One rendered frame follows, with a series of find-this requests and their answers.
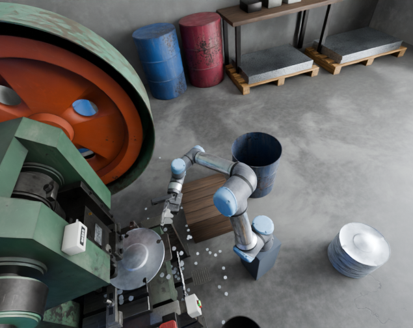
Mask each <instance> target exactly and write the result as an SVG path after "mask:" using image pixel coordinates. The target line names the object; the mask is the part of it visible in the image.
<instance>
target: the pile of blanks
mask: <svg viewBox="0 0 413 328"><path fill-rule="evenodd" d="M340 230H341V229H340ZM339 235H340V232H338V234H337V235H336V237H335V238H334V239H333V240H332V241H331V243H330V245H329V246H328V258H329V260H330V262H331V263H332V265H333V266H334V267H335V268H336V269H337V270H338V271H339V272H340V273H342V274H343V275H345V276H347V277H351V278H356V279H358V278H362V277H365V276H366V275H368V274H370V273H371V272H372V271H374V270H376V269H377V268H379V267H380V266H381V265H380V266H378V264H377V266H367V265H364V264H361V263H360V262H357V261H356V260H354V259H353V258H351V257H350V256H349V255H348V254H347V253H346V252H345V251H344V249H343V246H341V243H340V237H339ZM382 265H383V264H382Z"/></svg>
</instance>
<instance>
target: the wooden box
mask: <svg viewBox="0 0 413 328"><path fill-rule="evenodd" d="M225 182H226V179H225V177H224V175H223V174H221V173H218V174H214V175H211V176H208V177H205V178H201V179H199V180H195V181H192V182H189V183H186V184H183V185H182V189H181V193H183V194H182V198H181V202H182V205H183V210H184V213H185V217H186V220H187V225H188V226H189V229H190V231H191V234H192V236H193V239H194V242H195V243H199V242H201V241H205V240H207V239H211V238H214V237H217V236H220V235H223V234H225V233H228V232H231V231H233V227H232V224H231V222H230V219H229V217H227V216H225V215H223V214H221V212H220V211H218V209H217V208H216V207H215V205H214V202H213V195H214V194H215V193H216V192H217V189H218V188H220V187H221V186H222V185H223V184H224V183H225Z"/></svg>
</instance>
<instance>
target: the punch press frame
mask: <svg viewBox="0 0 413 328"><path fill-rule="evenodd" d="M26 171H33V172H40V173H43V174H45V175H48V176H49V177H51V178H52V179H53V180H54V181H55V182H57V183H58V185H59V189H58V191H59V190H60V189H61V188H63V186H65V185H70V184H74V183H76V182H80V181H82V182H83V183H84V184H85V185H86V186H87V187H88V189H89V190H91V191H92V192H93V195H94V196H95V197H96V198H97V199H98V200H99V201H100V202H101V203H102V204H104V207H105V208H106V209H107V210H108V211H109V210H111V192H110V191H109V190H108V188H107V187H106V185H105V184H104V183H103V182H102V180H101V179H100V178H99V176H98V175H97V174H96V173H95V172H94V170H93V169H92V167H91V166H90V165H89V164H88V162H87V161H86V160H85V158H84V157H83V156H82V155H81V153H80V152H79V151H78V149H76V147H75V146H74V144H73V143H72V142H71V140H70V139H69V138H68V137H67V135H66V134H65V133H64V132H63V130H62V129H61V128H58V127H55V126H51V125H49V124H45V123H43V122H39V121H36V120H33V119H30V118H26V117H24V116H23V117H19V118H15V119H12V120H7V121H4V122H0V274H1V273H13V274H17V275H20V276H21V277H28V278H32V279H36V280H39V281H40V282H42V283H44V284H46V285H47V286H48V288H49V291H48V295H47V302H46V309H45V313H44V319H43V321H42V322H41V323H40V324H38V325H37V326H36V327H35V328H82V326H83V319H84V318H85V315H84V314H83V310H84V301H85V294H87V293H89V292H92V291H94V290H97V289H98V288H101V287H104V286H106V285H108V284H110V256H109V255H108V254H107V253H106V252H104V251H103V250H102V249H100V248H99V247H98V246H97V245H96V244H94V243H93V242H91V241H90V240H89V239H88V238H86V245H85V251H84V252H81V253H77V254H74V255H71V256H70V255H68V254H66V253H64V252H63V251H61V249H62V241H63V236H64V229H65V226H66V225H69V223H68V222H66V221H65V220H64V219H63V218H62V217H60V216H59V215H58V214H56V213H55V212H54V211H53V210H51V209H50V208H49V207H47V206H46V205H45V204H44V203H43V202H38V201H32V200H23V199H18V198H11V194H12V192H13V189H14V186H15V184H16V181H17V179H18V176H19V174H20V172H26ZM161 273H164V276H163V277H160V274H161ZM168 274H169V275H170V278H169V279H167V275H168ZM150 286H151V293H152V305H153V309H154V308H157V307H160V306H163V305H165V304H168V303H171V302H174V301H177V296H178V294H177V290H176V289H175V286H174V279H173V275H172V268H171V263H170V261H168V262H165V263H162V265H161V267H160V269H159V271H158V272H157V274H156V275H155V277H154V278H153V279H152V280H151V281H150Z"/></svg>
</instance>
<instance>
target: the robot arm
mask: <svg viewBox="0 0 413 328"><path fill-rule="evenodd" d="M195 163H197V164H199V165H201V166H203V167H206V168H209V169H211V170H213V171H216V172H219V173H221V174H223V175H225V176H228V177H230V178H229V179H228V180H227V181H226V182H225V183H224V184H223V185H222V186H221V187H220V188H218V189H217V192H216V193H215V194H214V195H213V202H214V205H215V207H216V208H217V209H218V211H220V212H221V214H223V215H225V216H227V217H229V219H230V222H231V224H232V227H233V231H234V232H235V245H234V247H233V251H234V252H235V253H236V254H237V255H238V256H240V257H241V258H242V259H243V260H245V261H246V262H251V261H253V259H254V258H255V257H256V255H257V254H258V253H259V252H266V251H268V250H269V249H270V248H271V247H272V246H273V235H272V234H273V230H274V225H273V222H272V221H271V219H270V218H268V217H266V216H264V215H259V216H257V217H255V218H254V219H253V221H252V225H250V223H249V220H248V215H247V213H246V211H247V209H248V203H247V198H248V197H249V196H250V195H251V194H252V193H253V192H254V190H255V188H256V186H257V178H256V175H255V173H254V171H253V170H252V169H251V168H250V167H249V166H248V165H246V164H244V163H241V162H239V161H237V162H235V163H234V162H233V161H229V160H227V159H223V158H221V157H217V156H214V155H212V154H208V153H206V152H204V149H203V148H202V147H200V146H198V145H196V146H195V147H194V148H192V149H191V150H190V151H188V152H187V153H186V154H185V155H184V156H182V157H181V158H180V159H175V160H173V161H172V163H171V174H172V176H171V179H170V183H169V186H168V191H167V193H168V195H164V196H162V197H157V198H153V199H151V203H152V206H153V205H156V204H160V203H163V202H165V204H164V207H163V212H162V214H161V219H160V222H161V230H162V229H163V225H164V224H171V223H172V219H171V218H173V215H174V214H175V215H177V214H178V212H179V208H180V205H181V203H180V202H181V198H182V194H183V193H181V189H182V185H183V181H184V177H185V172H186V170H188V169H189V168H190V167H191V166H193V165H194V164H195Z"/></svg>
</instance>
